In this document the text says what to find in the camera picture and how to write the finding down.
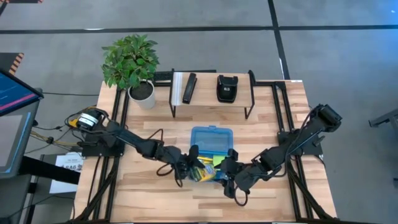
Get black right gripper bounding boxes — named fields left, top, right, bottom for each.
left=221, top=148, right=259, bottom=198

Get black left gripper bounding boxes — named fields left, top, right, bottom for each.
left=166, top=144, right=206, bottom=187

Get yellow green crayon box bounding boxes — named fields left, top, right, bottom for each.
left=190, top=162, right=218, bottom=183

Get yellow-green sticky note pad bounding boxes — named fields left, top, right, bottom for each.
left=212, top=154, right=226, bottom=167

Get blue plastic pencil case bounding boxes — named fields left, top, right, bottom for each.
left=185, top=125, right=234, bottom=184

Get wooden shelf riser black legs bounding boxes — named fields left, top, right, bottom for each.
left=169, top=68, right=256, bottom=119

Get black stapler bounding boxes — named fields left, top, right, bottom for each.
left=182, top=72, right=198, bottom=105

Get white plant pot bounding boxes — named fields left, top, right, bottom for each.
left=127, top=79, right=155, bottom=110

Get white plastic sheet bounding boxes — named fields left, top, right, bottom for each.
left=172, top=72, right=183, bottom=106

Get green leafy plant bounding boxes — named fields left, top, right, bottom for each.
left=101, top=34, right=160, bottom=91

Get white printed paper sheet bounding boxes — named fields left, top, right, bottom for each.
left=49, top=152, right=85, bottom=194

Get black cart beam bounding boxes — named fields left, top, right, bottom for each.
left=18, top=155, right=81, bottom=185

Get black chair base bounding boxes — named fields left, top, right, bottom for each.
left=368, top=108, right=398, bottom=127

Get grey equipment cart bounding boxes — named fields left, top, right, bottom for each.
left=0, top=102, right=41, bottom=180

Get computer monitor blue screen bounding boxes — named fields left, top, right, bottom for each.
left=0, top=68, right=44, bottom=118

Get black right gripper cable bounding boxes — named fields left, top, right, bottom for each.
left=233, top=186, right=249, bottom=207

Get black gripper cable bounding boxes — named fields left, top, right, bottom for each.
left=156, top=163, right=184, bottom=189
left=233, top=186, right=249, bottom=207

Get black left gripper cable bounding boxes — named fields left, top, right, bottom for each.
left=156, top=163, right=184, bottom=189

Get yellow cable bundle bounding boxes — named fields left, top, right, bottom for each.
left=30, top=105, right=98, bottom=147

